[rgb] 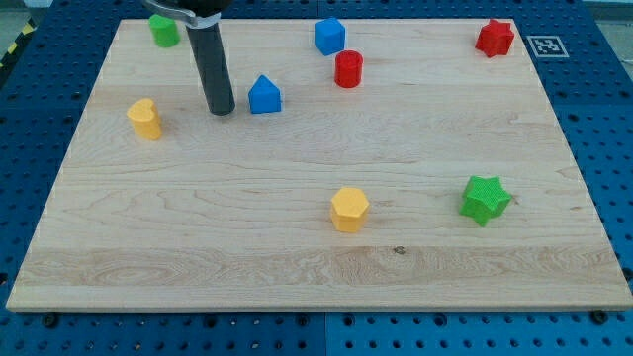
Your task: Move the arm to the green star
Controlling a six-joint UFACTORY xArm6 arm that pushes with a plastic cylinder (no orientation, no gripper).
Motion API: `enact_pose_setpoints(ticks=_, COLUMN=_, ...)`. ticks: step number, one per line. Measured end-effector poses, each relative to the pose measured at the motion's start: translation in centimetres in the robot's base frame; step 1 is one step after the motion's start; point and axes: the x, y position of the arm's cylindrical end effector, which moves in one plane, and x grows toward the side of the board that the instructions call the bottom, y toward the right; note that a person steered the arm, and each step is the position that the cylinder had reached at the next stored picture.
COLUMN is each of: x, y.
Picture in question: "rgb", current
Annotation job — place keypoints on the black bolt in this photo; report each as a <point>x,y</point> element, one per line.
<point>599,317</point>
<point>50,320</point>

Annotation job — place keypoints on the white fiducial marker tag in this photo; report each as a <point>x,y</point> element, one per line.
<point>547,46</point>

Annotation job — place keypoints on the green star block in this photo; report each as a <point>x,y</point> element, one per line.
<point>484,199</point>

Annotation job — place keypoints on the yellow hexagon block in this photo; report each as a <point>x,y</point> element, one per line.
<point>349,209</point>

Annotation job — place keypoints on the black bolt left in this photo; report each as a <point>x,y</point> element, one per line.
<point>50,320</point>

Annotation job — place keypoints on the red star block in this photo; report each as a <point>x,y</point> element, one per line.
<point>495,38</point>

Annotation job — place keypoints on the wooden board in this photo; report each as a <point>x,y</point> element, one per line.
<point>232,214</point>

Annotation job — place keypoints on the blue triangle block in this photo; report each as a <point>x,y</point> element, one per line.
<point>264,96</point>

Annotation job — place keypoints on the blue cube block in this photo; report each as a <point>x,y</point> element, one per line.
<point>330,36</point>

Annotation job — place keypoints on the red cylinder block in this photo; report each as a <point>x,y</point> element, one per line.
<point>348,68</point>

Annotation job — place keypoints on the green rounded block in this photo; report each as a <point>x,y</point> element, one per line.
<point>164,31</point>

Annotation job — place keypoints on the black bolt right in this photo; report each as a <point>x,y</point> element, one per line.
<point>599,317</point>

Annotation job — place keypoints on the metal clamp on arm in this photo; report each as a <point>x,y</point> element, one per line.
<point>195,14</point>

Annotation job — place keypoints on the yellow heart block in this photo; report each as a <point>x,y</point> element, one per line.
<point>145,119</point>

